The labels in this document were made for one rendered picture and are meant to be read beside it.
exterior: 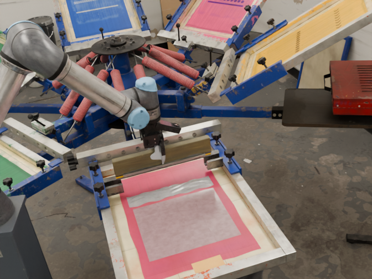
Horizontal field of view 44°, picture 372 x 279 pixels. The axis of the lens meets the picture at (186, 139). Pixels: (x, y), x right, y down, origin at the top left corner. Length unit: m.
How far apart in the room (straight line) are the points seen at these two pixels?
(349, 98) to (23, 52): 1.46
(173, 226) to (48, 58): 0.77
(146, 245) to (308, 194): 1.92
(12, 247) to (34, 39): 0.66
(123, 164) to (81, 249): 1.44
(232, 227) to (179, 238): 0.20
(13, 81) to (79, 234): 1.92
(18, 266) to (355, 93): 1.62
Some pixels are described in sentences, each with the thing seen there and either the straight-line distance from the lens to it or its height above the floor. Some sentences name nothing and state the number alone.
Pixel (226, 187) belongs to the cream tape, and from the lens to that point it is 1.89.
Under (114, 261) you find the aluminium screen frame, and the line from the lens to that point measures 1.61.
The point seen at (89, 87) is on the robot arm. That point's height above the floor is 1.55.
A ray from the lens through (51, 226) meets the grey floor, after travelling 3.45.
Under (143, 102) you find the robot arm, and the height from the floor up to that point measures 1.38.
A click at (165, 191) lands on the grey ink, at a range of 1.90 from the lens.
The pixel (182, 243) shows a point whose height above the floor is 0.96.
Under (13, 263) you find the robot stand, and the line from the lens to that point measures 1.64.
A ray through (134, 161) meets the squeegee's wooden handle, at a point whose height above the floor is 1.12.
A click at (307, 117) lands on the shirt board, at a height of 0.95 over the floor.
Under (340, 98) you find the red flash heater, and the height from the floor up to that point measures 1.10.
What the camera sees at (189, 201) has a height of 0.96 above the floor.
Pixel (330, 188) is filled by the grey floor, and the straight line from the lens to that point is 3.47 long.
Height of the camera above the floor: 2.11
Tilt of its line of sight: 31 degrees down
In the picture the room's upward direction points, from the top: 7 degrees counter-clockwise
